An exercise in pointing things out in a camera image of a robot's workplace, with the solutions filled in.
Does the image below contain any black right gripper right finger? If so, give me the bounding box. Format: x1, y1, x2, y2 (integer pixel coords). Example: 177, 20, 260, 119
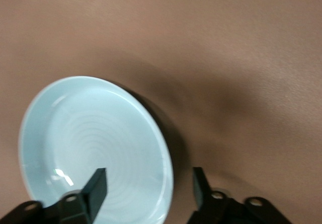
192, 167, 243, 224

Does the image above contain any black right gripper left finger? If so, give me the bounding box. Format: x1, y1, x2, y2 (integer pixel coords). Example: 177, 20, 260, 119
57, 168, 108, 224

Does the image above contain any light blue round plate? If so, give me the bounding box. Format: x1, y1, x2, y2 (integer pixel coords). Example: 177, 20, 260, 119
18, 76, 175, 224

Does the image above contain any brown table cover sheet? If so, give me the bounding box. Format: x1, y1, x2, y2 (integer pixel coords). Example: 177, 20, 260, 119
0, 0, 322, 224

